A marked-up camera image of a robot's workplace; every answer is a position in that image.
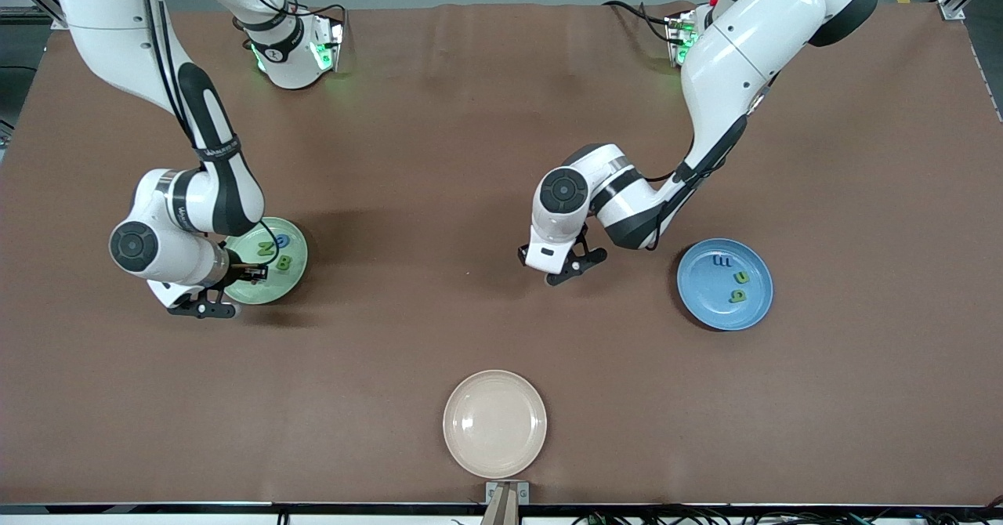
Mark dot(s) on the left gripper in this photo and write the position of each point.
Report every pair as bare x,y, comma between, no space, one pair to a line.
522,255

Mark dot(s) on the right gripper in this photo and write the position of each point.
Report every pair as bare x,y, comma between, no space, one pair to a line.
237,272

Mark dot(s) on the green letter N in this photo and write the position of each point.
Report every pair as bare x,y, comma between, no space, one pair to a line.
265,249

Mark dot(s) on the green letter B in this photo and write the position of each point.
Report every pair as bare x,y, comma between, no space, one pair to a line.
284,263

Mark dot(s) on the blue letter G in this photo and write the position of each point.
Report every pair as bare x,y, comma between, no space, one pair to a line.
284,237

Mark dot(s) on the blue letter m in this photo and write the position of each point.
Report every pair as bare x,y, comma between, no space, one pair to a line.
722,261

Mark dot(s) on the green letter q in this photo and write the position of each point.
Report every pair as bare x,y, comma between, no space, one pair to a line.
737,296

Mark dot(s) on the green letter u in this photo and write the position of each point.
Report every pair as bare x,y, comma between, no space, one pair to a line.
741,278

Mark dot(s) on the left arm base box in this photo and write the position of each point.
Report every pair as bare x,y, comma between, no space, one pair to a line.
674,31

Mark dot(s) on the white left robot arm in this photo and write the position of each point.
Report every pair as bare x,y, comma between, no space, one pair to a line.
736,55

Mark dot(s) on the right arm base box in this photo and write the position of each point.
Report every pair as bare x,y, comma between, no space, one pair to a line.
327,43

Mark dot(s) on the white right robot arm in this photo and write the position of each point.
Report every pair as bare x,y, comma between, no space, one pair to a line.
102,16

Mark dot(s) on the light green plate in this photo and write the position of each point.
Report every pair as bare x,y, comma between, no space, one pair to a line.
294,282

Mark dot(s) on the brown table cover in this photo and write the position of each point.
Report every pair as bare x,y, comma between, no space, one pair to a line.
501,157

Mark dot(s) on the beige plate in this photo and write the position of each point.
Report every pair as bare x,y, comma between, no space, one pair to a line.
494,423

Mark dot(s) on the blue plate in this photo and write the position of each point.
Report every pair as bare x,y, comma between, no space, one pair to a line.
705,298

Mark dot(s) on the black table edge strip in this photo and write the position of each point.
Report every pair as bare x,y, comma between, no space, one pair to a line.
157,508

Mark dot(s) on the metal mount bracket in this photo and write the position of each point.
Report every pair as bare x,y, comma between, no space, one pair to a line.
491,490

